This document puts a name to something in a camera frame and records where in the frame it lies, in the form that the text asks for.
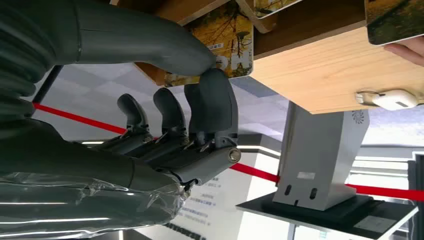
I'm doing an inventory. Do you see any grey metal kiosk stand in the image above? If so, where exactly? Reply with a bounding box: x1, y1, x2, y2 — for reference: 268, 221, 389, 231
272, 100, 371, 212

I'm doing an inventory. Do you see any green landscape card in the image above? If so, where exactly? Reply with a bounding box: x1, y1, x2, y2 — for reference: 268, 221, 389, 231
364, 0, 424, 46

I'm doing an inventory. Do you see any black kiosk base plate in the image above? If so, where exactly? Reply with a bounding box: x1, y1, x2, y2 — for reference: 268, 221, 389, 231
235, 193, 419, 240

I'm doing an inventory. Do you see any red barrier belt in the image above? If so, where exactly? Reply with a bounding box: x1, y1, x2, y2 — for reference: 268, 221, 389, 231
32, 102, 424, 203

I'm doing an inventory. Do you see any light wooden desk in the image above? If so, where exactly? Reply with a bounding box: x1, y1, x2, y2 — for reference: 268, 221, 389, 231
250, 0, 424, 116

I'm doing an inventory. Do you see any black barrier pole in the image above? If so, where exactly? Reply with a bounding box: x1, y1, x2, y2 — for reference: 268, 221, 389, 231
30, 64, 64, 117

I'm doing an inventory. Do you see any wooden card holder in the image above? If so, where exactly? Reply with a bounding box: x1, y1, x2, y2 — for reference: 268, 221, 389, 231
109, 0, 278, 88

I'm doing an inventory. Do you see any white printed sign board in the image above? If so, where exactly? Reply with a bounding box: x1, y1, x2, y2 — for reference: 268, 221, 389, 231
132, 177, 263, 240

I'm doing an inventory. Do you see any small white device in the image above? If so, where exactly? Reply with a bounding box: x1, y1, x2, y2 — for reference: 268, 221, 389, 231
355, 89, 419, 112

